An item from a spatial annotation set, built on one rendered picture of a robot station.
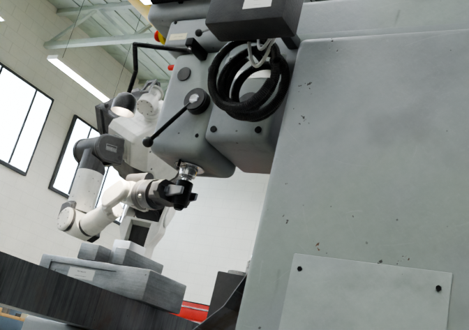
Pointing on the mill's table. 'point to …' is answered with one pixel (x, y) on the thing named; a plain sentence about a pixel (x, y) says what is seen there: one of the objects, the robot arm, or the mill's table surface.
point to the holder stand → (224, 288)
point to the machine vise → (124, 278)
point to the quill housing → (190, 121)
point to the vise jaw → (94, 252)
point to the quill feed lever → (193, 98)
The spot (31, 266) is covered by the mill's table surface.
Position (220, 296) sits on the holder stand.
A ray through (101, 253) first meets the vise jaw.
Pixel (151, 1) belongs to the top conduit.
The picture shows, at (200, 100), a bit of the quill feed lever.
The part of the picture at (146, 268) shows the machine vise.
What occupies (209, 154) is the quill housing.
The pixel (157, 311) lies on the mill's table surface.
